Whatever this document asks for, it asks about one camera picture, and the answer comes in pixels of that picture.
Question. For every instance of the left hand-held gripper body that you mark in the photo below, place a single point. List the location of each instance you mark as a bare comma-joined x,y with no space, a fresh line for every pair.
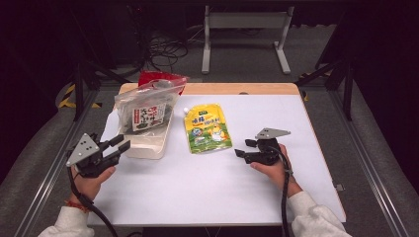
84,151

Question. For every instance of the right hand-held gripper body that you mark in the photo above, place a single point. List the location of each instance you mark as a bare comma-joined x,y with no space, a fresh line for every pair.
268,154

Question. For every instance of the white divided storage box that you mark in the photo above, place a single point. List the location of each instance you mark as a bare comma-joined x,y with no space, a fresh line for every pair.
148,146

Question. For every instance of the yellow green spout pouch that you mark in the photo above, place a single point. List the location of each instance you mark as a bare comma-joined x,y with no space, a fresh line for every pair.
207,130

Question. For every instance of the clear bag of dried seaweed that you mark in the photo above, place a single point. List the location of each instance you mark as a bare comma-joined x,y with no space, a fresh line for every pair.
148,117

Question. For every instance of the red white seasoning packet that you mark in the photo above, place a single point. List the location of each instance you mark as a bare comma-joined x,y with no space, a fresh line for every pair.
148,75

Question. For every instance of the person's right hand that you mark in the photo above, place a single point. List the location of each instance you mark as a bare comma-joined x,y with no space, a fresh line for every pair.
280,174

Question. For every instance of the person's left hand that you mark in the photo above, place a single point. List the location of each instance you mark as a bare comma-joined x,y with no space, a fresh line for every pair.
87,186

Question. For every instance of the white table mat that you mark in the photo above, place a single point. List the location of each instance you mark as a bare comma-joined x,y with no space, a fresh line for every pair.
210,191

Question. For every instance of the black metal stand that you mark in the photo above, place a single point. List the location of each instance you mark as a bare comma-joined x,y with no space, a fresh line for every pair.
79,85
347,89

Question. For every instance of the aluminium rail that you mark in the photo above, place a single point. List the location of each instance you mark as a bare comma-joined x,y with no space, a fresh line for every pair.
49,177
369,164

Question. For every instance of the small metal bracket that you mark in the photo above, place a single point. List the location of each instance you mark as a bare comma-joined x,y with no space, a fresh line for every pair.
339,187

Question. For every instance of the white metal stand frame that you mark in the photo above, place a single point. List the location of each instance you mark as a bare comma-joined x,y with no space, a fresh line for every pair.
245,20

